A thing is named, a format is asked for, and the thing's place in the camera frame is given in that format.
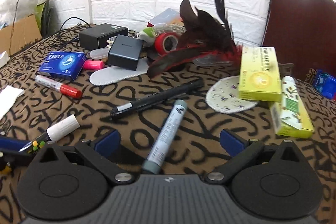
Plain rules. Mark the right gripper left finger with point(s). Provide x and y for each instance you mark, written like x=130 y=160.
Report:
x=107 y=143

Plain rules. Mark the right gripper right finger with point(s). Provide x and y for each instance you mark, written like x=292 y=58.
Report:
x=232 y=143

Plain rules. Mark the white dotted round pad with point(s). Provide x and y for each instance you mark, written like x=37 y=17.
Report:
x=223 y=97

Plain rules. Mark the grey marker pen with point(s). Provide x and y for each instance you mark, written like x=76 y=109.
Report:
x=155 y=159

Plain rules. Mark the white paper sheet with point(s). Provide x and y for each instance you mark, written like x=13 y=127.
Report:
x=8 y=97

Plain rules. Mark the green white long box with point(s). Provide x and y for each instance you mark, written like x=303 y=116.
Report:
x=290 y=117

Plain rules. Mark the yellow medicine box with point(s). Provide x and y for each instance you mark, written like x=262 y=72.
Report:
x=259 y=75

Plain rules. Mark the grey insole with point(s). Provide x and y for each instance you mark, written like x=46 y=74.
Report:
x=112 y=75

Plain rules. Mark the black pen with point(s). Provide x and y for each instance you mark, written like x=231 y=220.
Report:
x=148 y=102

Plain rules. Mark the red capped white marker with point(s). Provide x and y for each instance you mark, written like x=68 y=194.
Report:
x=59 y=87

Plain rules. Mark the pink highlighter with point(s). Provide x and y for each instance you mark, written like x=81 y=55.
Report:
x=94 y=65

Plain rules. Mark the blue medicine box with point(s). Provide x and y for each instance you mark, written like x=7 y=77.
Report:
x=63 y=65

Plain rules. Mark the clear plastic case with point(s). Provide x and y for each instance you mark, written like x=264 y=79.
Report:
x=98 y=54

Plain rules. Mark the black power adapter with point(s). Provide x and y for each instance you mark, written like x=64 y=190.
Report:
x=125 y=52

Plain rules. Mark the black cardboard box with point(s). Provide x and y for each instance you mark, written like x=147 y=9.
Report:
x=97 y=36

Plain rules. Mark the small blue packet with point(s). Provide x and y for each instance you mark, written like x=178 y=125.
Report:
x=325 y=84

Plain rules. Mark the red tape roll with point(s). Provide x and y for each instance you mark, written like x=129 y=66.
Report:
x=166 y=42

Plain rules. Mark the brown cardboard box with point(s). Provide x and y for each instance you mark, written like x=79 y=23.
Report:
x=15 y=37

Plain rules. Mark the dark brown headboard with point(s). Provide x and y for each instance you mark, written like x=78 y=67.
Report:
x=302 y=33

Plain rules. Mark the red white carton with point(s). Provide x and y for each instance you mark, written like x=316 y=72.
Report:
x=165 y=18

